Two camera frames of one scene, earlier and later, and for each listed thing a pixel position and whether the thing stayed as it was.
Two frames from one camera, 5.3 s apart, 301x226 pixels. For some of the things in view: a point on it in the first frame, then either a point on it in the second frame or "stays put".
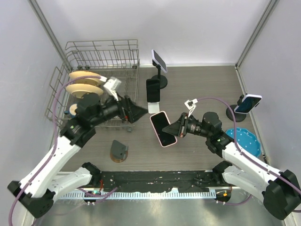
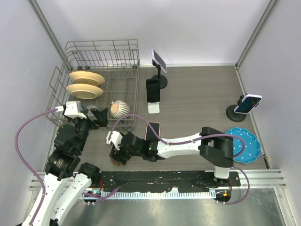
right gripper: [179, 128] → [116, 155]
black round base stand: [239, 117] stays put
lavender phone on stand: [159, 61] stays put
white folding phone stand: [154, 108] stays put
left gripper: [126, 109] → [101, 116]
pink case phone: [160, 121] → [150, 134]
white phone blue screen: [249, 102] stays put
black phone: [153, 85] stays put
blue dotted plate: [247, 139] stays put
